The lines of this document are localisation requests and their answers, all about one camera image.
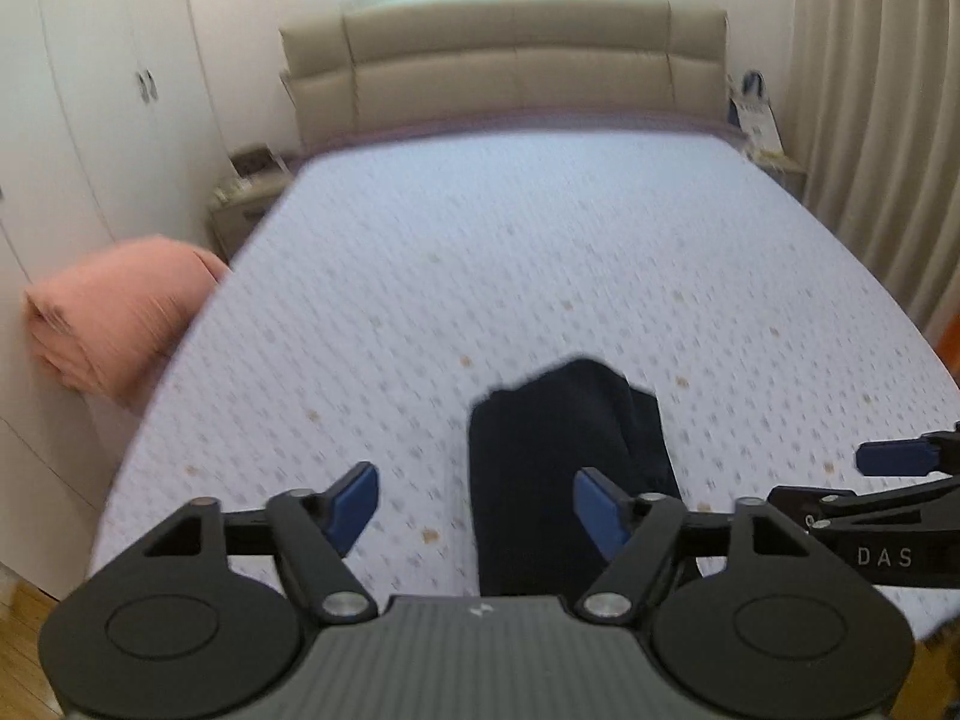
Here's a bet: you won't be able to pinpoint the beige padded headboard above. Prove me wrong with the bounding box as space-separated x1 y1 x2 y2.
280 0 727 151

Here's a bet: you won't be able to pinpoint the left bedside table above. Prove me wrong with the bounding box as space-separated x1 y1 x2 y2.
208 166 293 262

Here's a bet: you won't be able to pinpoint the beige curtain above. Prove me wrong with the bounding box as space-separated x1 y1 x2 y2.
782 0 958 366

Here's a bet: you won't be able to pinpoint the pink folded blanket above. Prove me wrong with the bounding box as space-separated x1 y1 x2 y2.
25 236 229 413

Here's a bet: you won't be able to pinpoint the brown patterned bag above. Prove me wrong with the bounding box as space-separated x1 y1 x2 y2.
229 143 286 179

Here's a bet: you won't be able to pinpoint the white tote bag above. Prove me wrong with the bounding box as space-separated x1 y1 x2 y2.
727 70 784 160

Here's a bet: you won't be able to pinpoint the right bedside table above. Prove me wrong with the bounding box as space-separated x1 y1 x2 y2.
748 151 807 202

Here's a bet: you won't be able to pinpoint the black hoodie white stripes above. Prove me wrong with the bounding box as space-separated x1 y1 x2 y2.
469 358 680 605

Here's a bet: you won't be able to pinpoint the white wardrobe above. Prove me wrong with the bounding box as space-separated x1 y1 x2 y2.
2 0 229 598

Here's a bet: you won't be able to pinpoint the bed with floral sheet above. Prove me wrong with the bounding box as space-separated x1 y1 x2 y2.
91 122 958 600

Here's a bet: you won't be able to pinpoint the bedside table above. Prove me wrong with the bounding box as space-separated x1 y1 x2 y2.
748 151 807 202
208 166 293 262

